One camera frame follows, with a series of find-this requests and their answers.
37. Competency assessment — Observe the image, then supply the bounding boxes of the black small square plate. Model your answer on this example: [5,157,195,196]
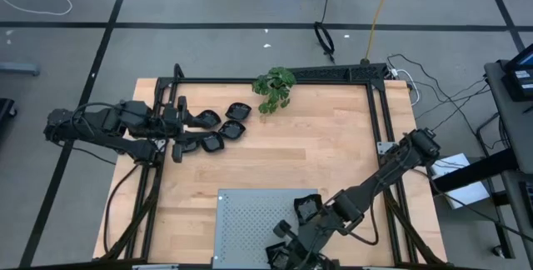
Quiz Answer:
[266,241,292,270]

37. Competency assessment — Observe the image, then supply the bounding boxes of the black floor cables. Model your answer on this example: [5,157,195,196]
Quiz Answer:
[386,52,492,133]

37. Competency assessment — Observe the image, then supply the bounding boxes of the grey desk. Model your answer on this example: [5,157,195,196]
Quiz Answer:
[484,59,533,270]

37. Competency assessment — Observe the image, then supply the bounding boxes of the white box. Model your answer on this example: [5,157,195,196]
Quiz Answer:
[428,152,491,211]

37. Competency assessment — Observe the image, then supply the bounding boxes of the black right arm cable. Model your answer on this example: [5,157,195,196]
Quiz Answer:
[344,202,381,247]

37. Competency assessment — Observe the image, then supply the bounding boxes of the black desk leg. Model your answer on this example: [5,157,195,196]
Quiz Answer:
[432,148,517,194]

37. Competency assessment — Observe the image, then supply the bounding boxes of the white power cable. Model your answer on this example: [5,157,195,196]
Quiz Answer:
[389,67,421,108]

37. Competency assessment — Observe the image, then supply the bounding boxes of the black base cable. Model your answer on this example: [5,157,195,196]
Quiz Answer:
[102,163,141,255]

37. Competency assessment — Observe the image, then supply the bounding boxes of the black wavy square plate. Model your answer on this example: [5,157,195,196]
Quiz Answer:
[293,193,324,226]

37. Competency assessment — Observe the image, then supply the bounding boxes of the black laptop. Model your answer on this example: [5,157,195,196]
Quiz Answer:
[501,43,533,103]

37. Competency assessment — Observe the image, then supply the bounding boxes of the green potted plant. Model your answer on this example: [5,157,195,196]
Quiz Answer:
[252,66,297,116]

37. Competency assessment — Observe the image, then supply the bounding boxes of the grey perforated metal shelf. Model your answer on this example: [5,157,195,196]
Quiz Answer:
[212,187,324,270]

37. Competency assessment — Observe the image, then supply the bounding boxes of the black aluminium table frame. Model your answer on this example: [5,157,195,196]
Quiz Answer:
[99,62,449,270]

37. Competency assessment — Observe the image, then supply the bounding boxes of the black chair base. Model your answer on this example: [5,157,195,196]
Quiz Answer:
[0,97,17,132]

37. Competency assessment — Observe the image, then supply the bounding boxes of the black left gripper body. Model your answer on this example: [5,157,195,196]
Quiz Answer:
[160,96,187,163]

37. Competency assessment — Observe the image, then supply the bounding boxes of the yellow hanging cable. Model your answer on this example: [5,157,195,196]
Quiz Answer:
[364,0,396,63]

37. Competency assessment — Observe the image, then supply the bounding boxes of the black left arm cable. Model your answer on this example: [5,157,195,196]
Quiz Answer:
[70,101,126,138]

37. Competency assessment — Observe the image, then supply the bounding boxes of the grey floor bar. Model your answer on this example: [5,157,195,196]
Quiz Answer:
[0,62,41,76]

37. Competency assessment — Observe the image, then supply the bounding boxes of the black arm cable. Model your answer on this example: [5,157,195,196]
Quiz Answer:
[70,101,126,138]
[344,202,381,247]

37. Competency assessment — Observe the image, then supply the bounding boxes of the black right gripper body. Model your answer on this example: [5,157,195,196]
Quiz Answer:
[272,218,334,270]

